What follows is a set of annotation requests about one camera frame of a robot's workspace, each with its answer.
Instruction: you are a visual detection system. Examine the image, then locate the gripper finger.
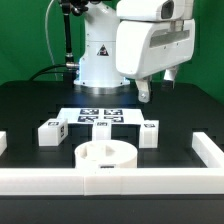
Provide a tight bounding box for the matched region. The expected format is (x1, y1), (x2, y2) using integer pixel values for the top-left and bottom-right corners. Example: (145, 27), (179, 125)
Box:
(135, 76), (152, 102)
(162, 65), (179, 89)

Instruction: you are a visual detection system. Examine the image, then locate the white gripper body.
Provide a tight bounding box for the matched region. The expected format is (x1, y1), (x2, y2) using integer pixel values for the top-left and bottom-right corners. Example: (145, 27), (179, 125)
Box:
(116, 20), (195, 79)

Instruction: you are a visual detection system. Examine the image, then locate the white round stool seat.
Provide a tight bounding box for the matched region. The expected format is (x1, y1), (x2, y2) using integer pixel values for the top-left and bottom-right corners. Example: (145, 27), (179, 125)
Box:
(74, 140), (138, 169)

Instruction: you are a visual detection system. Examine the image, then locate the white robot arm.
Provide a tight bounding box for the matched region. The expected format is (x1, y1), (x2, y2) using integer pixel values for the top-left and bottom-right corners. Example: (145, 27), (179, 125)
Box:
(74, 0), (195, 103)

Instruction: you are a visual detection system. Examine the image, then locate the paper sheet with markers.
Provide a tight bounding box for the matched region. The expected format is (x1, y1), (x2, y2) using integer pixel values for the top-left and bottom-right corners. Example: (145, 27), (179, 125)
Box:
(57, 108), (144, 125)

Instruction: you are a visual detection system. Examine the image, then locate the white U-shaped fence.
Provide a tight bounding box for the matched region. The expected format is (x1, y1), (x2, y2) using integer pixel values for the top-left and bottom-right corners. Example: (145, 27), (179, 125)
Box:
(0, 132), (224, 196)

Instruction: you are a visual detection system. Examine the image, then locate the black cable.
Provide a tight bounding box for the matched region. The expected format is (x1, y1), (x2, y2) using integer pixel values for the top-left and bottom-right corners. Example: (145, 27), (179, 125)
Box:
(28, 63), (76, 82)

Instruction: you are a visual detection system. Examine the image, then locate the white cable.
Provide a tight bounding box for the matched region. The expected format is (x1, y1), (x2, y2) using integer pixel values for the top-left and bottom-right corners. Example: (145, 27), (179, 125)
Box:
(44, 0), (59, 81)

